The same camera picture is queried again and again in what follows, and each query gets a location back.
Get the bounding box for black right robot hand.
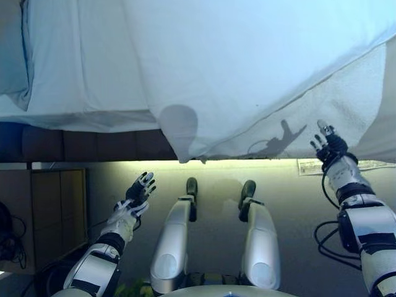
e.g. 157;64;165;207
309;119;349;165

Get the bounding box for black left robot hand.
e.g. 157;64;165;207
114;171;157;219

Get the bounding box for white duvet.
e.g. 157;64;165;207
122;0;396;164

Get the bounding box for white bed sheet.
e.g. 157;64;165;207
0;0;162;131

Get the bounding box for grey area rug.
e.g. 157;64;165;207
296;157;396;178

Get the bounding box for white textured fringed blanket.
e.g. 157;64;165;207
191;40;388;162

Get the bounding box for dark left robot foot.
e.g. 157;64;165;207
186;176;199;199

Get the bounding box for dark robot foot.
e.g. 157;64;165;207
239;179;257;202
186;176;199;199

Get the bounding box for large wooden nightstand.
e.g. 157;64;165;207
0;168;90;275

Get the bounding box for dark right robot foot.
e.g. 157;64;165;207
239;179;257;202

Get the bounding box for silver right robot leg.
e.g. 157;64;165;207
238;197;282;291

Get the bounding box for large beige pillow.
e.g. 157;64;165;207
0;0;35;113

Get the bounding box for dark brown bed frame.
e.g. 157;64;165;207
0;121;181;164

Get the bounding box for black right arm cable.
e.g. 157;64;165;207
313;171;363;264

